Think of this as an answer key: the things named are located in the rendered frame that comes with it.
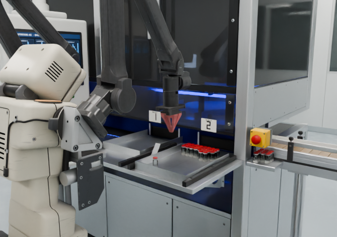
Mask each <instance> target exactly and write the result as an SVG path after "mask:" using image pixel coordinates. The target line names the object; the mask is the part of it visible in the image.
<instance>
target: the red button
mask: <svg viewBox="0 0 337 237"><path fill-rule="evenodd" d="M251 142H252V143H253V144H255V145H257V144H259V143H260V142H261V138H260V136H258V135H254V136H253V137H252V138H251Z"/></svg>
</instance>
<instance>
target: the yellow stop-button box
mask: <svg viewBox="0 0 337 237"><path fill-rule="evenodd" d="M254 135H258V136H260V138H261V142H260V143H259V144H257V145H255V144H253V143H252V142H251V138H252V137H253V136H254ZM271 139H272V129H266V128H260V127H256V128H254V129H252V130H251V131H250V145H251V146H256V147H261V148H266V147H268V146H270V145H271Z"/></svg>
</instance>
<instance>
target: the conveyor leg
mask: <svg viewBox="0 0 337 237"><path fill-rule="evenodd" d="M288 172H292V173H294V187H293V201H292V214H291V228H290V237H301V234H302V221H303V209H304V196H305V184H306V176H308V175H307V174H303V173H298V172H294V171H289V170H288Z"/></svg>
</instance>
